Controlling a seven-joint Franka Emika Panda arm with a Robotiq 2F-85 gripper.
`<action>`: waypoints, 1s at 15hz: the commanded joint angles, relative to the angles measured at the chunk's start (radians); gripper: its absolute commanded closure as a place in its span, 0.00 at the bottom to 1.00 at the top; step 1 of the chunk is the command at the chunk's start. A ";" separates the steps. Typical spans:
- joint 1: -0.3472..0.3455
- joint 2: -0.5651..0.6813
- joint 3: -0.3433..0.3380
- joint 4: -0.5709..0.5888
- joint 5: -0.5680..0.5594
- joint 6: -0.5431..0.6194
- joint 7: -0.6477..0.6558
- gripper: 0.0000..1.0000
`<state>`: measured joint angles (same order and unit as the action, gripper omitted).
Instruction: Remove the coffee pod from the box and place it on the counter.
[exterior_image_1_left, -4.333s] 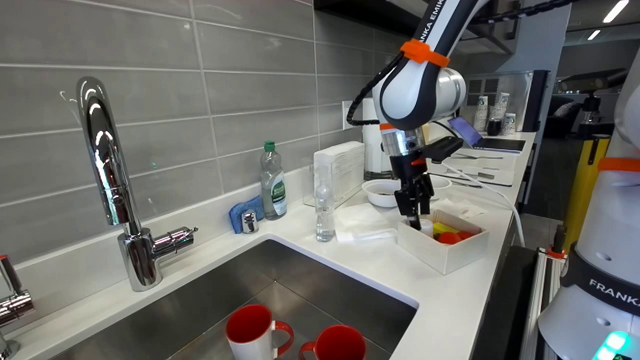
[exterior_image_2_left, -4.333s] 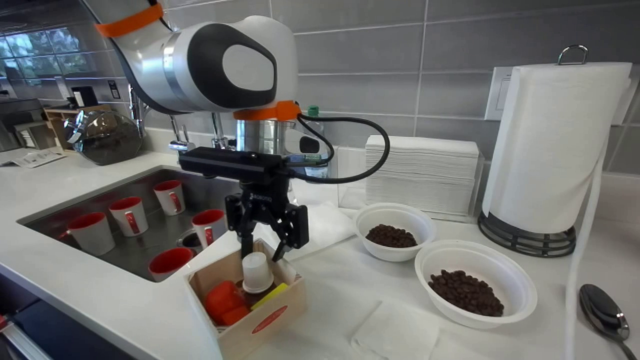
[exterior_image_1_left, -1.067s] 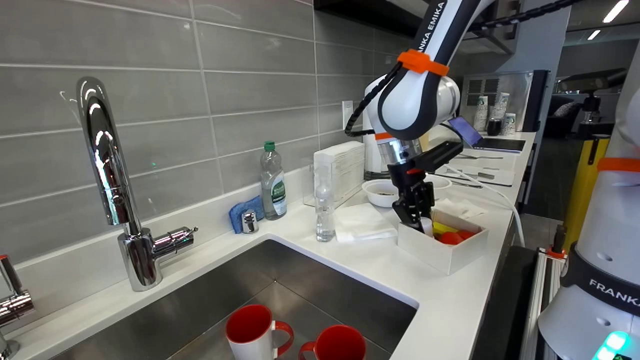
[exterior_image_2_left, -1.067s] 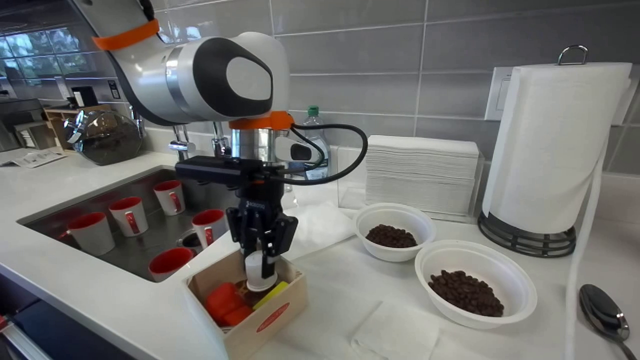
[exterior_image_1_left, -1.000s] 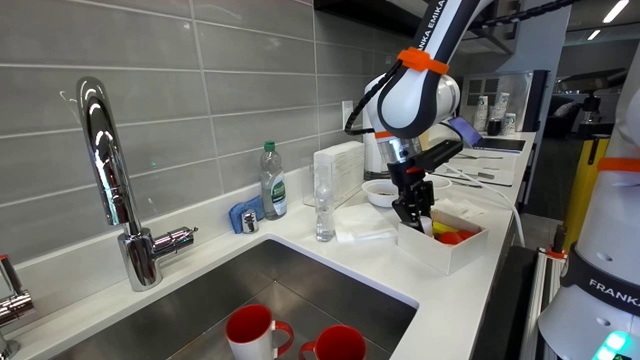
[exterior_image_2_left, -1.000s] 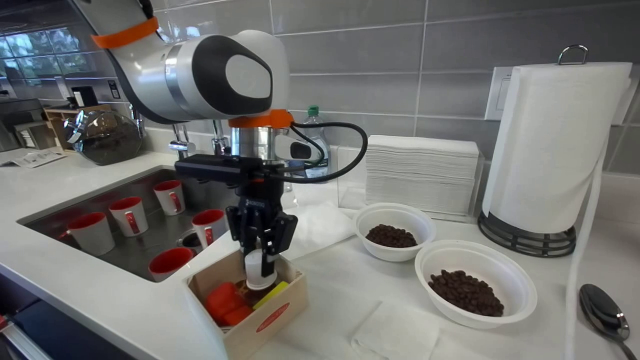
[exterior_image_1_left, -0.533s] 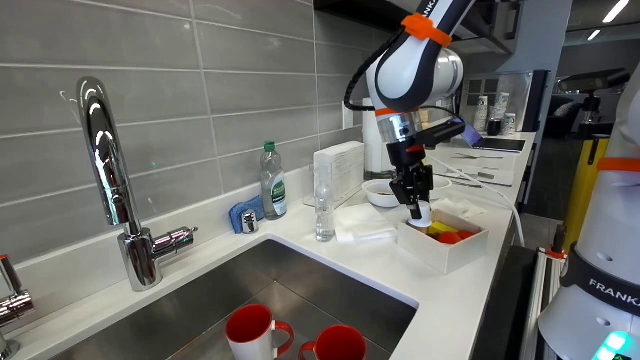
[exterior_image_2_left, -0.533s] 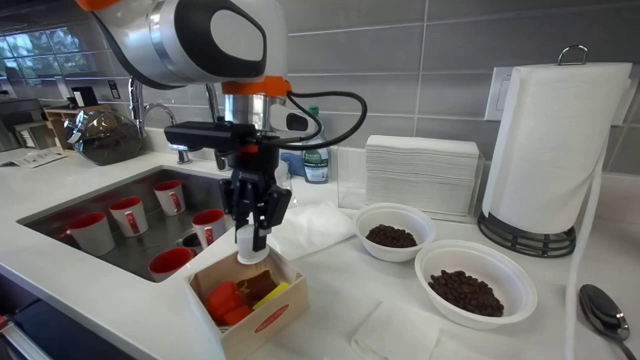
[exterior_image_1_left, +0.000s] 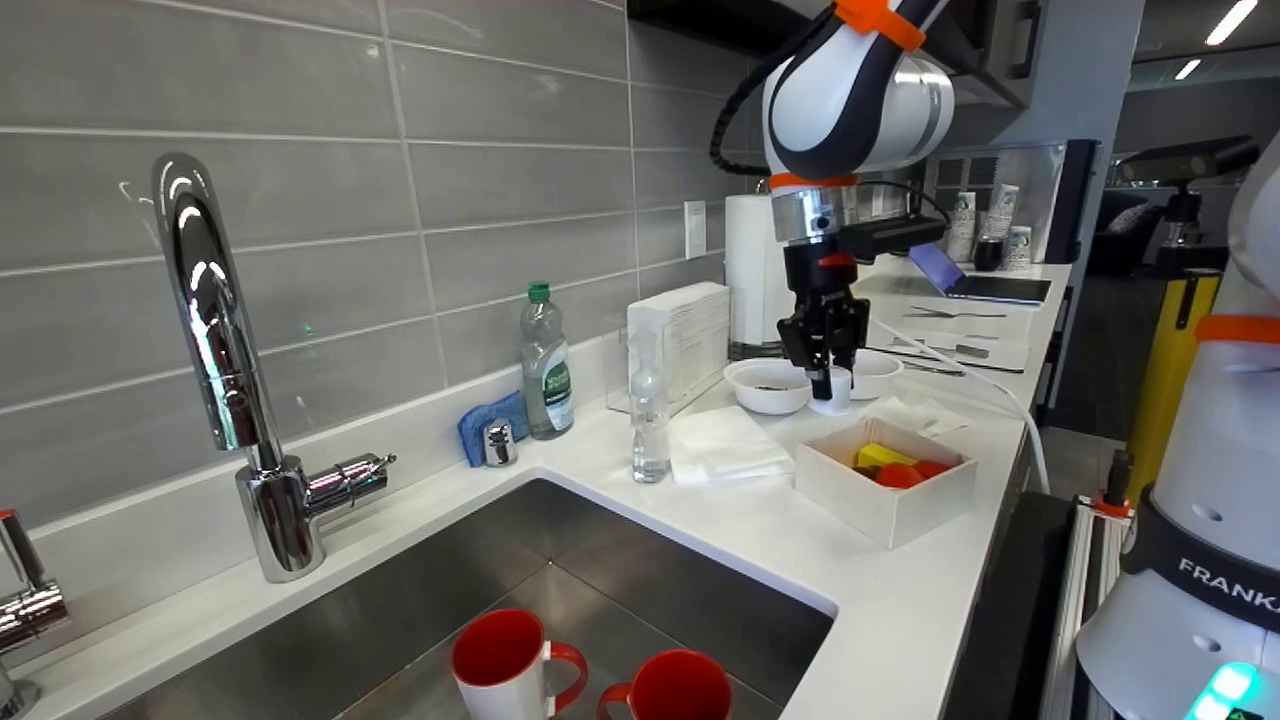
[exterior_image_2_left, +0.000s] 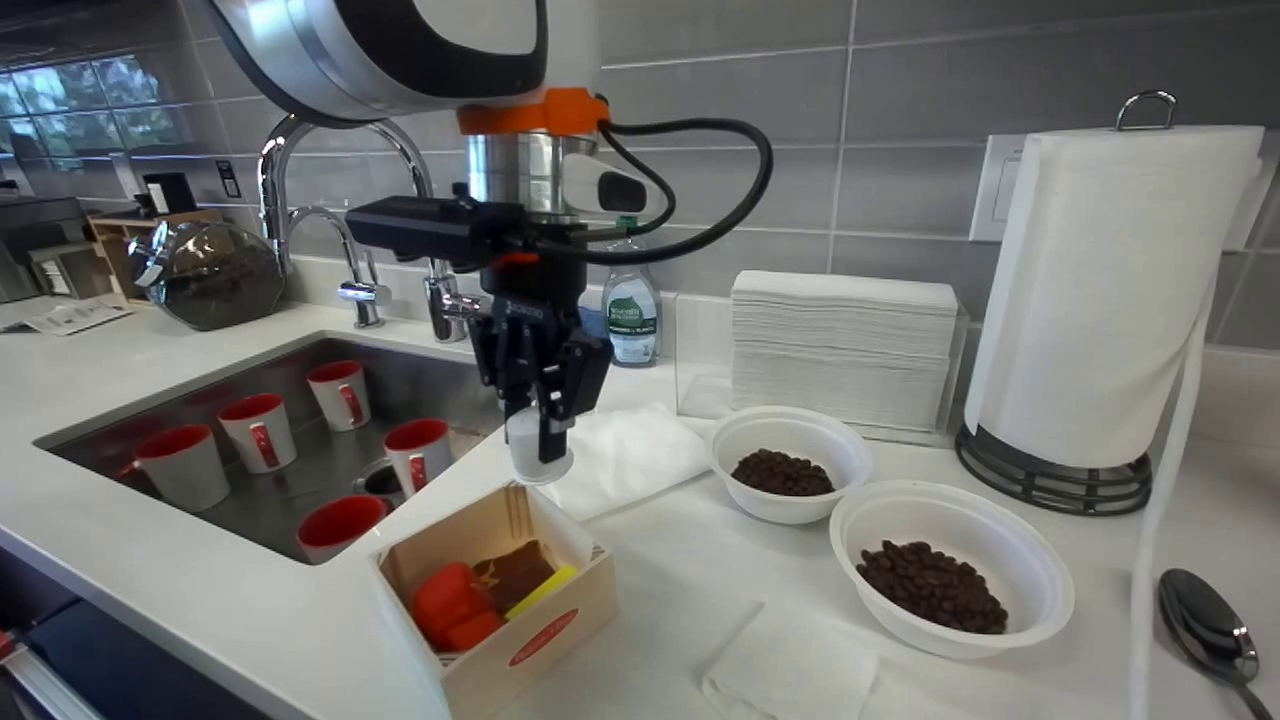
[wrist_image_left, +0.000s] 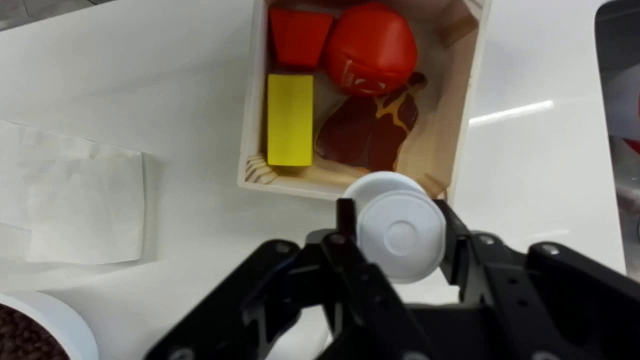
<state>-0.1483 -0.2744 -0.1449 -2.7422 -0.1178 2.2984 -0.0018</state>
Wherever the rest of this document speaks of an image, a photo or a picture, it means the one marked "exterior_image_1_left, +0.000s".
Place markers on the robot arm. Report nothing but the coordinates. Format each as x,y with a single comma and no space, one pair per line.
860,90

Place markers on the small white cup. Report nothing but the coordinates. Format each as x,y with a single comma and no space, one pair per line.
838,395

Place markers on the clear dish soap bottle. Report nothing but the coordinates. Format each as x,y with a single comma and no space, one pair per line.
546,380

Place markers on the open laptop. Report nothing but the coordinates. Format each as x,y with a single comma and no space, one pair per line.
985,288

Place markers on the crumpled white napkin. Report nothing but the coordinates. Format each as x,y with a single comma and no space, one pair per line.
915,415

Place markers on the dark wall cabinet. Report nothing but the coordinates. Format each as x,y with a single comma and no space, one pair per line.
990,50

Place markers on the stack of white paper napkins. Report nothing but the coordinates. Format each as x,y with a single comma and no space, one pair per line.
685,335

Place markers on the red coffee pod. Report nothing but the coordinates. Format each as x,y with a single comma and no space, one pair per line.
932,467

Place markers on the light wooden box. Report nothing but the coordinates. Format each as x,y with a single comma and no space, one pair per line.
880,510

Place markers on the white bowl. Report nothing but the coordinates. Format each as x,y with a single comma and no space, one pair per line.
765,388
880,375

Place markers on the small chrome tap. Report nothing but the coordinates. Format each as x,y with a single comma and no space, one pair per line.
25,610

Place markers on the camera on mount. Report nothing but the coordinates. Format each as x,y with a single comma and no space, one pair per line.
1185,165

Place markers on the chrome sink plug knob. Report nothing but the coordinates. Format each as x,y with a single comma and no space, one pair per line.
499,443

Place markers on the orange coffee pod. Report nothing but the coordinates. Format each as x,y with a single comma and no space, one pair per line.
898,476

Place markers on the folded white napkin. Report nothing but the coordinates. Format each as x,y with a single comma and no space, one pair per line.
725,445

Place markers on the clear spray bottle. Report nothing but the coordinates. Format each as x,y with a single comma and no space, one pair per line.
650,430

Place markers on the yellow block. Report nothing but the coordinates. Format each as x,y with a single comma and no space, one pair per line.
882,455

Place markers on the yellow post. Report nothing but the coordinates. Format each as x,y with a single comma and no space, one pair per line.
1170,380

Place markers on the wall socket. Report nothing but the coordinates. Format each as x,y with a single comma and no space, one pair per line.
695,229

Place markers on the metal knife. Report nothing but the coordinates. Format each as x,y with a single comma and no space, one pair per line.
955,314

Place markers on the blue cloth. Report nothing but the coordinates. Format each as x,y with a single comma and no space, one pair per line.
478,428

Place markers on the tall chrome tap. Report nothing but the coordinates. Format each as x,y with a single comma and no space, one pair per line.
215,330

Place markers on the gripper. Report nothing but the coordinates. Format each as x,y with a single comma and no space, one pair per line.
820,275

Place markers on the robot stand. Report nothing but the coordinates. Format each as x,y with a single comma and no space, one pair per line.
1085,600

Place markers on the stainless steel sink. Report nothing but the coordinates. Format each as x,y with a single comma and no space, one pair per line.
560,600

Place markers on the black cup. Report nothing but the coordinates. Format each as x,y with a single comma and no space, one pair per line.
988,254

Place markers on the white paper towel roll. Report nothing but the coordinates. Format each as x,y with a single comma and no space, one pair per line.
752,270

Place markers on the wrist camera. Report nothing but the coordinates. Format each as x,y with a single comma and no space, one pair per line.
890,236

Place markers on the red and white mug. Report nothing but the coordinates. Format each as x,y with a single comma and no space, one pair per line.
505,665
675,690

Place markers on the white printed paper cup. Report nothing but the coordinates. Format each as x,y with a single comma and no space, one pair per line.
1019,250

